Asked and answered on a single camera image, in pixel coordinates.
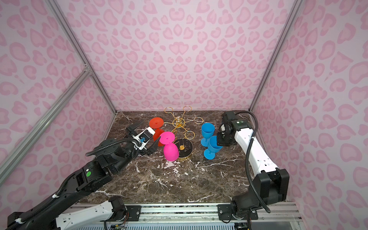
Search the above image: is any blue wine glass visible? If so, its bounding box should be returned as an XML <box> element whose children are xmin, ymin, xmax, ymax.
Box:
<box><xmin>204</xmin><ymin>136</ymin><xmax>222</xmax><ymax>160</ymax></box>
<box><xmin>201</xmin><ymin>123</ymin><xmax>215</xmax><ymax>147</ymax></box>

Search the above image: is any blue wine glass front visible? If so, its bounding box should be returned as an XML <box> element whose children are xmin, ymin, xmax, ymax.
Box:
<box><xmin>204</xmin><ymin>136</ymin><xmax>222</xmax><ymax>160</ymax></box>

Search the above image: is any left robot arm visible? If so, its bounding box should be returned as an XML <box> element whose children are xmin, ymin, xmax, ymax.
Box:
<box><xmin>7</xmin><ymin>123</ymin><xmax>161</xmax><ymax>230</ymax></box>

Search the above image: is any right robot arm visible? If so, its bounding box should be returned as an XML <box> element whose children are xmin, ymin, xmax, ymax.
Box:
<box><xmin>217</xmin><ymin>111</ymin><xmax>290</xmax><ymax>222</ymax></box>

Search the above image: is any magenta wine glass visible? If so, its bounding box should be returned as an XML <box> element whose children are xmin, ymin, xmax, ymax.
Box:
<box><xmin>159</xmin><ymin>131</ymin><xmax>179</xmax><ymax>162</ymax></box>

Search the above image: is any red wine glass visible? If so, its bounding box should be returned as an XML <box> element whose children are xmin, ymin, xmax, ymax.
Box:
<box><xmin>149</xmin><ymin>117</ymin><xmax>164</xmax><ymax>141</ymax></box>

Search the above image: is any aluminium diagonal brace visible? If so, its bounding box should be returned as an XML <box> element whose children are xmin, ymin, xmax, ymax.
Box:
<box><xmin>1</xmin><ymin>67</ymin><xmax>91</xmax><ymax>185</ymax></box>

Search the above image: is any gold wire glass rack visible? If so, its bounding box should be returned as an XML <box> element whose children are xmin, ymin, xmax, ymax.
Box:
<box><xmin>164</xmin><ymin>105</ymin><xmax>204</xmax><ymax>162</ymax></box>

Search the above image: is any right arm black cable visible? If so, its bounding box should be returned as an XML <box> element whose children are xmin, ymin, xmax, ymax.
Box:
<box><xmin>234</xmin><ymin>110</ymin><xmax>272</xmax><ymax>214</ymax></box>

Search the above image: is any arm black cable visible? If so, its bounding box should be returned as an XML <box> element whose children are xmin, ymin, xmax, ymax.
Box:
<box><xmin>5</xmin><ymin>137</ymin><xmax>141</xmax><ymax>230</ymax></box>
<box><xmin>234</xmin><ymin>110</ymin><xmax>272</xmax><ymax>214</ymax></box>

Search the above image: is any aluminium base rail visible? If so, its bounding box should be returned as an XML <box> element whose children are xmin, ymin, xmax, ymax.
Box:
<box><xmin>56</xmin><ymin>201</ymin><xmax>305</xmax><ymax>230</ymax></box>

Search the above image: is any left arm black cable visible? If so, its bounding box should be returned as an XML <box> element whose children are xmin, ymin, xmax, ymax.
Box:
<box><xmin>5</xmin><ymin>137</ymin><xmax>141</xmax><ymax>230</ymax></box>

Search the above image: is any aluminium corner post left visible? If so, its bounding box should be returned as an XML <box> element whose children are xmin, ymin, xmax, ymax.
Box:
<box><xmin>45</xmin><ymin>0</ymin><xmax>117</xmax><ymax>115</ymax></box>

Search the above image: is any aluminium corner post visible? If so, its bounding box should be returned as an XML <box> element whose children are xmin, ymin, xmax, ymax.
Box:
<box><xmin>249</xmin><ymin>0</ymin><xmax>305</xmax><ymax>112</ymax></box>
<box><xmin>45</xmin><ymin>0</ymin><xmax>117</xmax><ymax>115</ymax></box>

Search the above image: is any aluminium corner post right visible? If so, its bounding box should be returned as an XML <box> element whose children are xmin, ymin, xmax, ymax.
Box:
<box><xmin>249</xmin><ymin>0</ymin><xmax>305</xmax><ymax>112</ymax></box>

